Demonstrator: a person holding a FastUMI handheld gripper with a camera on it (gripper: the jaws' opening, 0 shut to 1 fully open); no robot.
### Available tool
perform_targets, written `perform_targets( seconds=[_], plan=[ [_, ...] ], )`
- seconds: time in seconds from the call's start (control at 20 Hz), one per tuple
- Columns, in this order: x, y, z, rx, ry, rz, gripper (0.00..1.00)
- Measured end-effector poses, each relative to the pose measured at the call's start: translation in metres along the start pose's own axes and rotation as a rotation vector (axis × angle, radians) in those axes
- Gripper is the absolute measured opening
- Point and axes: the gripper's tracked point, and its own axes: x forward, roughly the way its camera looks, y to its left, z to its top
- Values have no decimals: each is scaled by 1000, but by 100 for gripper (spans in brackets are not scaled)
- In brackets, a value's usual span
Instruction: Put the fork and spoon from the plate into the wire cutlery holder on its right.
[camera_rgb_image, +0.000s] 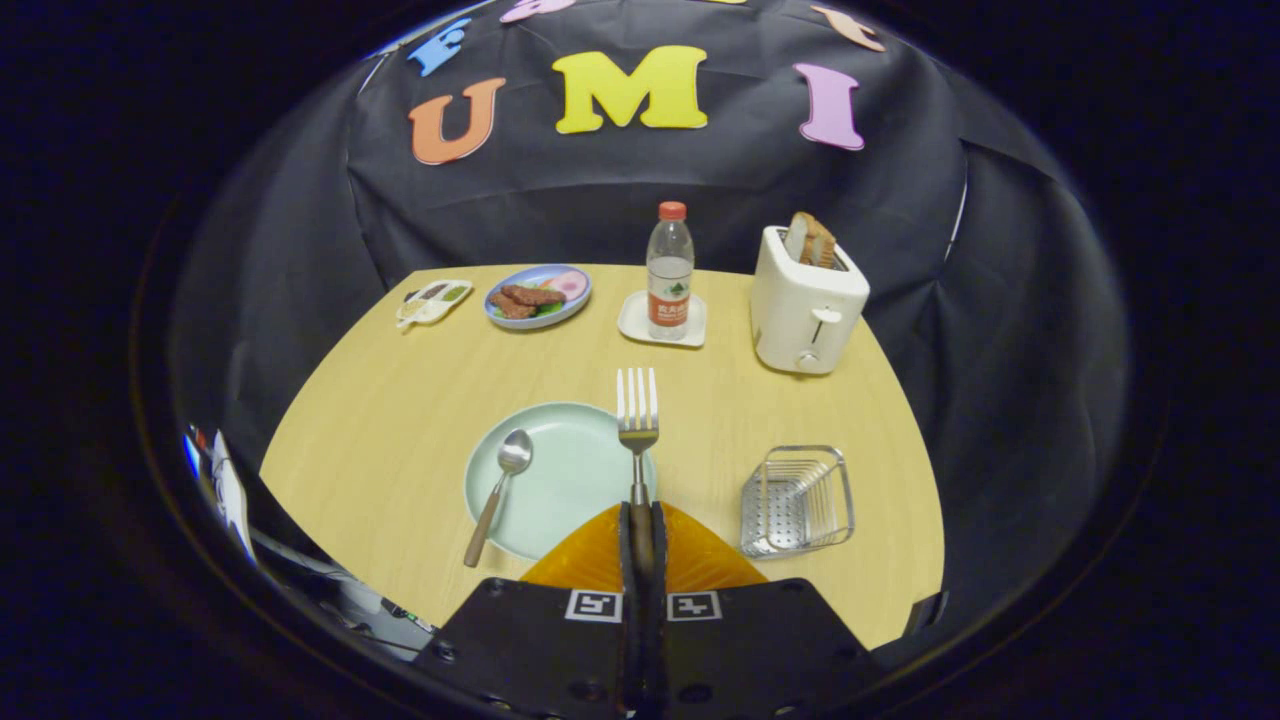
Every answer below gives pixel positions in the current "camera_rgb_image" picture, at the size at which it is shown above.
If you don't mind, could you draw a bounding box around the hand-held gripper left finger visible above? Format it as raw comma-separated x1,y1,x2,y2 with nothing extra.
415,503,646,720

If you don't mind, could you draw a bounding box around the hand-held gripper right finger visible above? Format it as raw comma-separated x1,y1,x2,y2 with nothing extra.
643,500,883,720

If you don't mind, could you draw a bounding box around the metal fork with brown handle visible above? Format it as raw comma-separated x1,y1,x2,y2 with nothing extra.
617,367,660,506

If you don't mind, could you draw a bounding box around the metal spoon with brown handle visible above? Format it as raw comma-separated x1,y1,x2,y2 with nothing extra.
463,429,534,569

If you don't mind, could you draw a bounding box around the pale green plate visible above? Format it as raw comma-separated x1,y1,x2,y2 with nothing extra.
464,402,659,561

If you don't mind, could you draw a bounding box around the black table clamp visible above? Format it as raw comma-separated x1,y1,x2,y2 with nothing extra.
905,590,948,638

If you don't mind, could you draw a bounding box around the white square coaster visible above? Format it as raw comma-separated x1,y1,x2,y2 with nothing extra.
617,290,708,349

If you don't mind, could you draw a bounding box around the blue plate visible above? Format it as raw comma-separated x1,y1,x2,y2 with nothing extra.
484,264,593,331

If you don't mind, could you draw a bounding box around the clear water bottle red cap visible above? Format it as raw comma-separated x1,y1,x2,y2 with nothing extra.
645,201,696,342

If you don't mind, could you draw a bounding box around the white toaster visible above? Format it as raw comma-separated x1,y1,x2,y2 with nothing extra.
750,226,871,376

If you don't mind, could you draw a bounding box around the white divided sauce dish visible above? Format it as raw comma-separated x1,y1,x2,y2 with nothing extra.
396,279,475,329

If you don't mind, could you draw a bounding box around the white and blue clutter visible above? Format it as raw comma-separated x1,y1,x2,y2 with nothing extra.
183,425,259,561

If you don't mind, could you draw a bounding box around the metal wire basket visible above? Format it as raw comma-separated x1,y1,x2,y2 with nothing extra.
740,445,856,559

